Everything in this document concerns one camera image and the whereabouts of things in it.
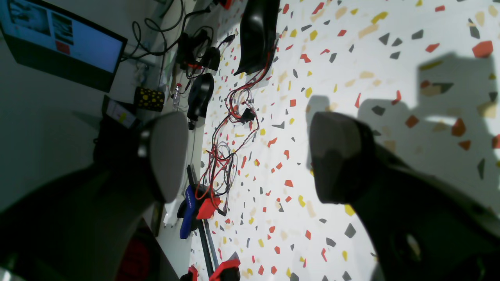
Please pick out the computer monitor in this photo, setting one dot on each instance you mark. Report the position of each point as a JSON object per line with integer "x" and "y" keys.
{"x": 56, "y": 41}

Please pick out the black curved handle right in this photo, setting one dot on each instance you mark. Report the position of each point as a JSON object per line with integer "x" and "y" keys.
{"x": 258, "y": 36}

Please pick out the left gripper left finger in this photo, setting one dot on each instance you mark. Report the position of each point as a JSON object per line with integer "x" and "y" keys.
{"x": 77, "y": 228}

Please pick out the blue handled tool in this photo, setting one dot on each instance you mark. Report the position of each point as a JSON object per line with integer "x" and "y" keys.
{"x": 188, "y": 211}

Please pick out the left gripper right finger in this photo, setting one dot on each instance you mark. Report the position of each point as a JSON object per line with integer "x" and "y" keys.
{"x": 421, "y": 228}

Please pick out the black computer mouse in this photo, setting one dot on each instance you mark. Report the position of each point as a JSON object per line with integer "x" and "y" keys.
{"x": 199, "y": 96}

